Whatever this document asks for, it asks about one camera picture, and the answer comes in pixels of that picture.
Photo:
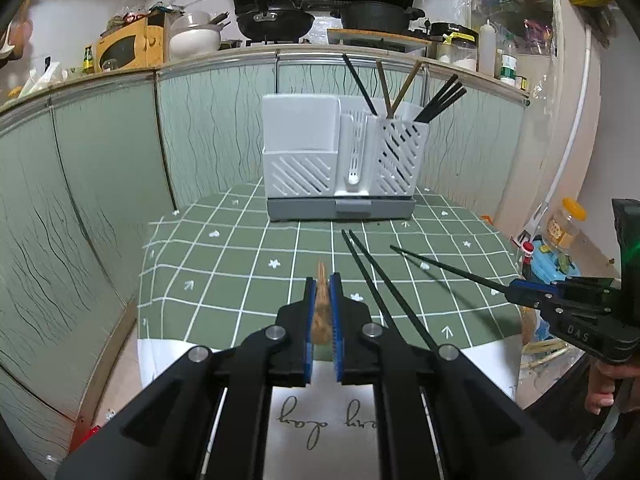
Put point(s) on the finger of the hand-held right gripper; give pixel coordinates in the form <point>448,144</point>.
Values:
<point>530,299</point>
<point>540,286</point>

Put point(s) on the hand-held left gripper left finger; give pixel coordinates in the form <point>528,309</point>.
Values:
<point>310,320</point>

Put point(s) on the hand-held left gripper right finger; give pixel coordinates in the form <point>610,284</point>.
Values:
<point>336,320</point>

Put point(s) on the white plastic utensil holder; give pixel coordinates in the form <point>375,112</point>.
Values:
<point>300,130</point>

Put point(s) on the person's right hand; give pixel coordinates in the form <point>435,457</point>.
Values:
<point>602,390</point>

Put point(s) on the blue plastic container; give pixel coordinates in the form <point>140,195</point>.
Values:
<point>550,267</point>

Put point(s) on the dark sauce bottle red cap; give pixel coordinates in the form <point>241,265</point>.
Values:
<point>527,260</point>

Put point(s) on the plastic jar yellow lid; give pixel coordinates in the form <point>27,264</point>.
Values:
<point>565,225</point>

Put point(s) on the green checked tablecloth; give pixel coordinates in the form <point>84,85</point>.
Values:
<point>240,280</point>

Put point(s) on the white pipe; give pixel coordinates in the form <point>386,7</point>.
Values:
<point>575,125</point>

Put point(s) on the small seasoning jar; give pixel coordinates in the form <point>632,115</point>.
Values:
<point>522,84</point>

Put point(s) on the white bottle with green label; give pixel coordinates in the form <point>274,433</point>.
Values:
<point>508,72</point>

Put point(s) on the clear jar with white powder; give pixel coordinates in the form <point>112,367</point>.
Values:
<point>465,60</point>

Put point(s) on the white squeeze bottle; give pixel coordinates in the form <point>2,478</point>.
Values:
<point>486,50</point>

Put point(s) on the small white jar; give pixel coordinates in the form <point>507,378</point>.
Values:
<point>444,52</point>

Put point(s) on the black electric cooker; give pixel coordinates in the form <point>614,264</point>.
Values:
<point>450,29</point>

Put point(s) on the gas stove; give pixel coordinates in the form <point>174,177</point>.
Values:
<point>272,41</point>

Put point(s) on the wooden cutting board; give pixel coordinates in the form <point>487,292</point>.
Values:
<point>370,35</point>

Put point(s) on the black frying pan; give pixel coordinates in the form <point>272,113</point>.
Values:
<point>275,22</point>

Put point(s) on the white bowl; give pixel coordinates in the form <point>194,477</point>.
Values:
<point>192,42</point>

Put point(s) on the black cooking pot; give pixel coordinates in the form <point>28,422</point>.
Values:
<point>375,17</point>

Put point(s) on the clear plastic bowl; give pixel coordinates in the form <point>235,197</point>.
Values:
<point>190,21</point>

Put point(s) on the yellow microwave oven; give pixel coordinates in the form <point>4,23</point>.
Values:
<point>125,47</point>

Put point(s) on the green glass bottle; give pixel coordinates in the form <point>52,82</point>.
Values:
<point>88,62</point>

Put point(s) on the glass wall shelf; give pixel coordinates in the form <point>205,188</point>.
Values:
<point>510,10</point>

